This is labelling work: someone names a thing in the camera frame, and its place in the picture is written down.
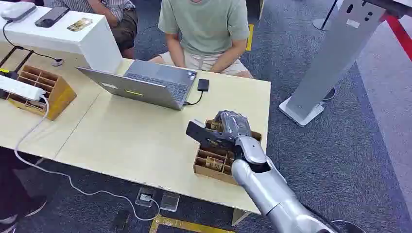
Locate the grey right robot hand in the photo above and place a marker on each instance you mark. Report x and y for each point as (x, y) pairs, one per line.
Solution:
(234, 123)

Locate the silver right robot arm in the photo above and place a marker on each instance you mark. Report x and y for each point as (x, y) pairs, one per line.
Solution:
(273, 196)

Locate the gold printed card stack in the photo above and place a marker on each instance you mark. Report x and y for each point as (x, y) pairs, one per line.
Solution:
(214, 164)

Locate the small black external drive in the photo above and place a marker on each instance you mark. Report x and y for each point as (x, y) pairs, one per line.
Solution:
(203, 85)

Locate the wooden card box with cards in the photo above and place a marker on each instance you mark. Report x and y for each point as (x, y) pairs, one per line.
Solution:
(212, 175)

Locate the yellow floor tape strip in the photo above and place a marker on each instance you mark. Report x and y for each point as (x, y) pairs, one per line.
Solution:
(249, 37)

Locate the pale table leg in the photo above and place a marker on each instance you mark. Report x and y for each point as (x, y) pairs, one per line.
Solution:
(239, 217)

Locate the person seated in middle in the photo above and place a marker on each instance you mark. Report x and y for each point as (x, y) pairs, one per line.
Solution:
(206, 29)

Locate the grey open laptop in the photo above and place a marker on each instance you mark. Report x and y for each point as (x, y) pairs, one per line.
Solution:
(141, 85)

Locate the clear floor plate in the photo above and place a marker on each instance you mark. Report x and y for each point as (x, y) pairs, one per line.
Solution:
(169, 202)

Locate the floor power outlet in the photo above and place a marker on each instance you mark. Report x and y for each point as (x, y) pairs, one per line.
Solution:
(145, 197)

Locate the silver kiosk stand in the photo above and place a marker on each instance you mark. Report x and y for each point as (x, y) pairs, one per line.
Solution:
(331, 54)

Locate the black pole with round base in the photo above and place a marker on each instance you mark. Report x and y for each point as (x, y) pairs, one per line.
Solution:
(323, 22)

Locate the person seated beside counter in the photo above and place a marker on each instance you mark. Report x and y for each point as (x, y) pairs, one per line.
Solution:
(122, 29)

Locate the dark floor cover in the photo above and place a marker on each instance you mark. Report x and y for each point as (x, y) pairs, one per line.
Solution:
(120, 220)

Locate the white raised counter block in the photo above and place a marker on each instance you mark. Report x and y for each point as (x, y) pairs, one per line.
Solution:
(80, 41)

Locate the empty wooden divider box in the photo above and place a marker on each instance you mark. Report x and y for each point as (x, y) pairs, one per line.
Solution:
(59, 93)

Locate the red bar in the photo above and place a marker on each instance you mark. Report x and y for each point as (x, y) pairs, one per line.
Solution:
(400, 35)

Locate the black smartphone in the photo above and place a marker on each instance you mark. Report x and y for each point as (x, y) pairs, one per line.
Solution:
(51, 16)

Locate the white power strip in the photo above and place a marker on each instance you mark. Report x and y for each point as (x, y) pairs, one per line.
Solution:
(19, 87)

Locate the person's foot in shoe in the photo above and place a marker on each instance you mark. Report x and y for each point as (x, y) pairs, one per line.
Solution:
(30, 207)

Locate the grey flat device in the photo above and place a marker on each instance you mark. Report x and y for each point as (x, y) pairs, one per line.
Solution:
(17, 10)

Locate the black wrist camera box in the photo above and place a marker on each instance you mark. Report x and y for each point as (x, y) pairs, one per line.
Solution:
(206, 135)

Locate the yellow floor tape frame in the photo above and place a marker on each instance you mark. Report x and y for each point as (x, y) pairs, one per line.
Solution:
(180, 224)

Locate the black frame stand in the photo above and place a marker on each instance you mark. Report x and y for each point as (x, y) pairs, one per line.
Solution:
(14, 69)

